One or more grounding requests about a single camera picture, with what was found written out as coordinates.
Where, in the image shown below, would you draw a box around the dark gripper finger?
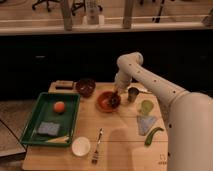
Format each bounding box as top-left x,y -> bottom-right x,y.
114,90 -> 120,99

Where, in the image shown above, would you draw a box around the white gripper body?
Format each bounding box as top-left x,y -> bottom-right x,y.
115,71 -> 132,93

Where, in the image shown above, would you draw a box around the dark purple grapes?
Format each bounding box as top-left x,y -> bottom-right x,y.
108,96 -> 120,107

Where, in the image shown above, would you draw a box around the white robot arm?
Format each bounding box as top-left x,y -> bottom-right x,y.
115,52 -> 213,171

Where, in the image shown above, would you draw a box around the red bowl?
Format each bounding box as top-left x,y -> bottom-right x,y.
96,91 -> 121,113

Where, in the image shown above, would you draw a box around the dark brown bowl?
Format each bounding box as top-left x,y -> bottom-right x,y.
75,78 -> 96,97

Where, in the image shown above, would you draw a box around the metal cup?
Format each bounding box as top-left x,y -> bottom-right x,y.
127,87 -> 139,103

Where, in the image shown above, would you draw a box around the white spoon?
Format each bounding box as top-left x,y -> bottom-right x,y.
127,86 -> 152,94

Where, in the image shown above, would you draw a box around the green plastic cup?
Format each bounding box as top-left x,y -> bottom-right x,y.
140,100 -> 154,116

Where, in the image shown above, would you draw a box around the blue folded cloth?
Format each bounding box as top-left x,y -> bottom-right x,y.
137,115 -> 157,136

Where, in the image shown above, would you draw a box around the green chili pepper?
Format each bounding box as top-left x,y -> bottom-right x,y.
144,127 -> 164,147

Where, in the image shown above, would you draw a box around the brown wooden block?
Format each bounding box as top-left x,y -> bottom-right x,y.
55,80 -> 74,90

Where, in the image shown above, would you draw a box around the orange fruit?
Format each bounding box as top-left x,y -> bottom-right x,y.
53,101 -> 65,114

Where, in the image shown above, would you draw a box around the metal fork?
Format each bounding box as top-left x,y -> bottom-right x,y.
91,128 -> 103,164

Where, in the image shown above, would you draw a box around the cream banana piece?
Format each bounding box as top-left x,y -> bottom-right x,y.
45,136 -> 69,143

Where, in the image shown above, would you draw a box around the green plastic tray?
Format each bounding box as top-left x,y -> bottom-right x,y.
20,92 -> 80,147

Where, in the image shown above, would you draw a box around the blue sponge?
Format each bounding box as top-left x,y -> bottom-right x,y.
37,122 -> 60,136

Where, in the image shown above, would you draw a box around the office chair base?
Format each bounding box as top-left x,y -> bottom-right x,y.
32,0 -> 60,12

